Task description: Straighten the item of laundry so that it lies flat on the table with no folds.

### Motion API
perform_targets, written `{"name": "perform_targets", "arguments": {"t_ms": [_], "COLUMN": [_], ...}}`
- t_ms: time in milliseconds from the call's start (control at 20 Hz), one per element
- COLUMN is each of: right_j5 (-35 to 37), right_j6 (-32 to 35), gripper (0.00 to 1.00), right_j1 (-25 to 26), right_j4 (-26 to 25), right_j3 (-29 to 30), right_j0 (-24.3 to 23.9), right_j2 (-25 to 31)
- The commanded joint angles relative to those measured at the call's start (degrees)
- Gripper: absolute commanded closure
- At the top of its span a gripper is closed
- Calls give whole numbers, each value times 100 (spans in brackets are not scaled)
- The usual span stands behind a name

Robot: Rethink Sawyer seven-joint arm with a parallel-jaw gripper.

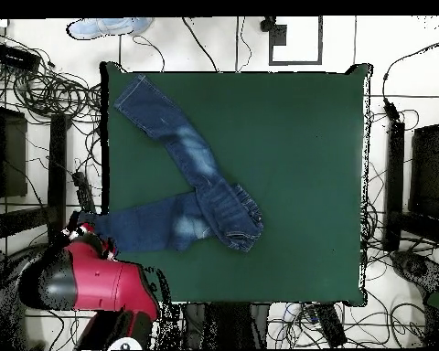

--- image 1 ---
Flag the looped thin black cable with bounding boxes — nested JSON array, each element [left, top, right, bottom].
[[132, 35, 166, 72]]

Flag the light blue shoe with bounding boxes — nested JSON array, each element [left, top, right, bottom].
[[66, 16, 155, 40]]

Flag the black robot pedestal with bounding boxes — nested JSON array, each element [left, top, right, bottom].
[[184, 303, 270, 350]]

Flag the blue denim jeans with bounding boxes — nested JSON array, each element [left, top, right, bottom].
[[76, 73, 265, 254]]

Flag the black cable tangle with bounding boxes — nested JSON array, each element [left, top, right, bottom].
[[0, 30, 103, 125]]

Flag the black cable with adapter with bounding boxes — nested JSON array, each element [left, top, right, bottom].
[[381, 36, 439, 123]]

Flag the short black bar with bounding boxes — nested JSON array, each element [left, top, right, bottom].
[[312, 303, 348, 348]]

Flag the grey square floor frame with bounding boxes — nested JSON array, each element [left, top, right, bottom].
[[268, 16, 324, 67]]

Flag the black frame stand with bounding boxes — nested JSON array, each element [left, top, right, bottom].
[[0, 81, 72, 253]]

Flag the black power strip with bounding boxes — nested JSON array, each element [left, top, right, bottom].
[[71, 170, 97, 215]]

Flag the dark green table cloth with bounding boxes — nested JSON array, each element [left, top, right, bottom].
[[100, 61, 374, 306]]

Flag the long black bar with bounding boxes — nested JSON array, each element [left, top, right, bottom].
[[382, 120, 406, 253]]

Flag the black rectangular box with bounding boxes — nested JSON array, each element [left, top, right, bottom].
[[0, 43, 41, 72]]

